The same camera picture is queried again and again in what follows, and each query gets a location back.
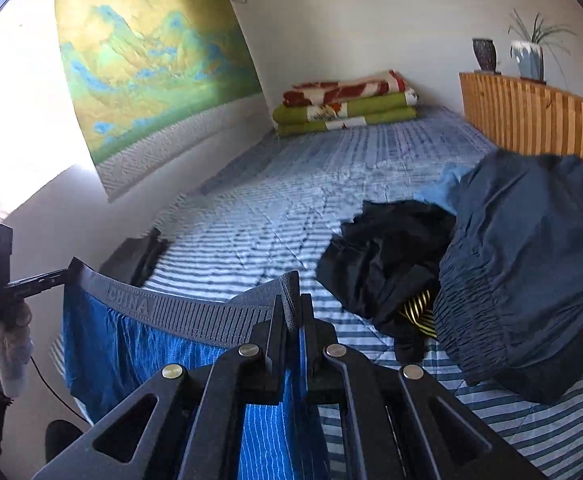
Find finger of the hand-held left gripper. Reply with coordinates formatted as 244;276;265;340
0;267;77;316

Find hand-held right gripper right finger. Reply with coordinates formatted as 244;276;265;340
299;293;547;480

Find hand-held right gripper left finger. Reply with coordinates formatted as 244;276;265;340
31;295;293;480

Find blue boxer briefs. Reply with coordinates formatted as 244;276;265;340
61;256;332;480

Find person's left hand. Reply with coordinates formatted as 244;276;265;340
0;302;35;397

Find dark grey cloth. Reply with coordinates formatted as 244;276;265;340
98;227;170;287

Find yellow striped black garment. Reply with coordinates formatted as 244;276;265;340
396;289;441;342

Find bright window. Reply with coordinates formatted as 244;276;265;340
0;0;88;233

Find blue striped bed sheet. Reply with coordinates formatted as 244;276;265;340
51;104;583;480

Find light blue garment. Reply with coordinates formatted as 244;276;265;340
414;161;478;217

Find navy blue shorts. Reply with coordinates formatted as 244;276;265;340
431;151;583;407

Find green folded blanket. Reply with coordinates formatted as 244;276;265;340
272;92;419;139

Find red floral folded blanket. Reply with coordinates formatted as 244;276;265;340
282;69;419;108

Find wooden slatted headboard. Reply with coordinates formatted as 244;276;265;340
459;71;583;197

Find dark vase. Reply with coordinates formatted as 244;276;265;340
472;37;501;75

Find potted plant in pale pot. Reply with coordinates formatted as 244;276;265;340
506;8;578;84

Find black cable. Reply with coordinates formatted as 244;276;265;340
30;355;93;424

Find landscape wall painting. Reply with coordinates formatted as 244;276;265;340
52;0;265;204

